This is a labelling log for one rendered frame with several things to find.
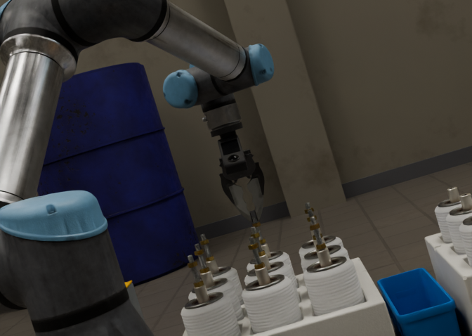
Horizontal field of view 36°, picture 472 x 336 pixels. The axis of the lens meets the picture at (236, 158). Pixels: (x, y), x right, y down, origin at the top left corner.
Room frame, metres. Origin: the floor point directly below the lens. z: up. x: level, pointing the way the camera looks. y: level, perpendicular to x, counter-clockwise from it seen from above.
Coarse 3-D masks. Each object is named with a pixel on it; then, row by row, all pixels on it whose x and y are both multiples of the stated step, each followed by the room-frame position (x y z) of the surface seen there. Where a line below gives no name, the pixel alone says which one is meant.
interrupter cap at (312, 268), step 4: (332, 260) 1.34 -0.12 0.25; (336, 260) 1.33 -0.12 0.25; (340, 260) 1.31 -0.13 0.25; (344, 260) 1.30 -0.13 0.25; (312, 264) 1.35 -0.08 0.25; (316, 264) 1.34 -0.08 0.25; (332, 264) 1.30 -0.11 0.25; (336, 264) 1.29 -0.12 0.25; (340, 264) 1.29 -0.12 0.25; (308, 268) 1.33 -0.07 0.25; (312, 268) 1.32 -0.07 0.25; (316, 268) 1.32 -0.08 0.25; (320, 268) 1.30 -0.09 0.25; (324, 268) 1.29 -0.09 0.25; (328, 268) 1.28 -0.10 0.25; (332, 268) 1.28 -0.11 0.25; (308, 272) 1.31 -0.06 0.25; (312, 272) 1.30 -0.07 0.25
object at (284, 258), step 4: (284, 252) 1.57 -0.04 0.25; (280, 256) 1.54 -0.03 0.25; (284, 256) 1.54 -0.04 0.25; (288, 256) 1.55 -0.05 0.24; (272, 260) 1.53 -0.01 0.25; (276, 260) 1.53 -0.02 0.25; (280, 260) 1.53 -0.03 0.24; (284, 260) 1.53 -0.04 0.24; (288, 260) 1.54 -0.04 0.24; (248, 264) 1.56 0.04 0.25; (252, 264) 1.54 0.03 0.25; (288, 264) 1.54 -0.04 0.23; (248, 268) 1.55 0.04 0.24; (252, 268) 1.54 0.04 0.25; (292, 268) 1.56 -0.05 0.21; (292, 272) 1.55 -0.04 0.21; (296, 280) 1.57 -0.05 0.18; (296, 284) 1.55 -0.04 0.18; (296, 288) 1.54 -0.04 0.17
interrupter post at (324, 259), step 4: (324, 248) 1.33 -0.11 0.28; (320, 252) 1.31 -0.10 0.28; (324, 252) 1.31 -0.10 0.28; (328, 252) 1.32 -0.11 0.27; (320, 256) 1.31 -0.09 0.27; (324, 256) 1.31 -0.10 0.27; (328, 256) 1.31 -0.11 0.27; (320, 260) 1.32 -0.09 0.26; (324, 260) 1.31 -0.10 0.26; (328, 260) 1.31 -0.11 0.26; (320, 264) 1.32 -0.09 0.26; (324, 264) 1.31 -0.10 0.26; (328, 264) 1.31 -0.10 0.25
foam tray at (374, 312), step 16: (304, 288) 1.50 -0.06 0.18; (368, 288) 1.35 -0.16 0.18; (304, 304) 1.37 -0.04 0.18; (368, 304) 1.25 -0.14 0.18; (384, 304) 1.24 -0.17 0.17; (304, 320) 1.27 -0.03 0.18; (320, 320) 1.25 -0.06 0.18; (336, 320) 1.25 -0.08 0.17; (352, 320) 1.24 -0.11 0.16; (368, 320) 1.24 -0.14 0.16; (384, 320) 1.24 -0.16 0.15
